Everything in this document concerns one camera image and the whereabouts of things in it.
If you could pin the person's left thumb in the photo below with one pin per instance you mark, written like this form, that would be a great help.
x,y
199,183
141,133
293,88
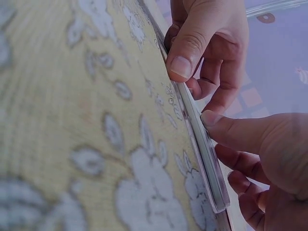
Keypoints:
x,y
190,45

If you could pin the person's right thumb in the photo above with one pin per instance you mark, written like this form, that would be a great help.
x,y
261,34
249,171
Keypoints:
x,y
240,134

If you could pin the person's left fingers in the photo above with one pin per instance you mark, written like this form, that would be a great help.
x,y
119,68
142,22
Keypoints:
x,y
171,36

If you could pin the booklet with clear cover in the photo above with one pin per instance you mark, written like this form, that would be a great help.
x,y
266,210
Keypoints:
x,y
207,154

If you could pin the person's left hand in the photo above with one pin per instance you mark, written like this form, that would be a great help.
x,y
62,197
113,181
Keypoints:
x,y
223,21

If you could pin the person's right hand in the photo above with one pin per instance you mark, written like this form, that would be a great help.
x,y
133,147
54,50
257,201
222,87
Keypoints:
x,y
286,154

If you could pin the person's right fingers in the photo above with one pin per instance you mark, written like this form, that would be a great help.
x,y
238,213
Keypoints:
x,y
250,204

